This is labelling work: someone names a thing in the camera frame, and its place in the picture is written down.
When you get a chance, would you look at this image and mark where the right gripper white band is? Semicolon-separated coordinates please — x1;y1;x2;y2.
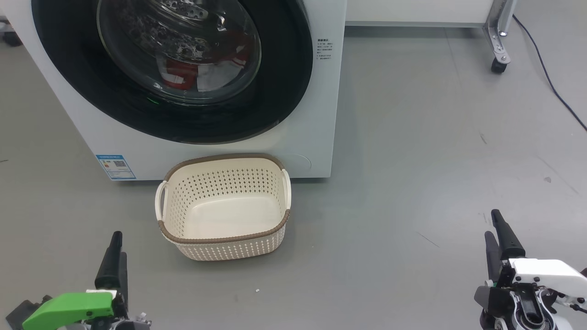
475;209;587;317

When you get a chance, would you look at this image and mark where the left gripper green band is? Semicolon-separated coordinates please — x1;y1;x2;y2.
22;231;129;330

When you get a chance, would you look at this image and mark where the washing machine door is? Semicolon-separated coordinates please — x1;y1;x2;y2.
31;0;314;145

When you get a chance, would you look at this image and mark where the red and white garment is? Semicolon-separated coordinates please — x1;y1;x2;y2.
155;28;254;92

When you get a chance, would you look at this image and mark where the cream perforated laundry basket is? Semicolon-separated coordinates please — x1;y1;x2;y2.
155;153;293;262

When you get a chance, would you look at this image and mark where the white front-load washing machine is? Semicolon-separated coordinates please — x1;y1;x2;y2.
0;0;348;182

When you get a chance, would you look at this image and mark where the perforated steel washer drum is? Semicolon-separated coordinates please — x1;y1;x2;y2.
97;0;262;105

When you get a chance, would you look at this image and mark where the blue energy label sticker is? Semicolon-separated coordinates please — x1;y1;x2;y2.
95;154;137;182

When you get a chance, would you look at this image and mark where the white cabinet panel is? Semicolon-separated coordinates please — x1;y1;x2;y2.
345;0;495;29

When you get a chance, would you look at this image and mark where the thin black floor cable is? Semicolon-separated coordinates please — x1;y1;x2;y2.
512;14;587;132

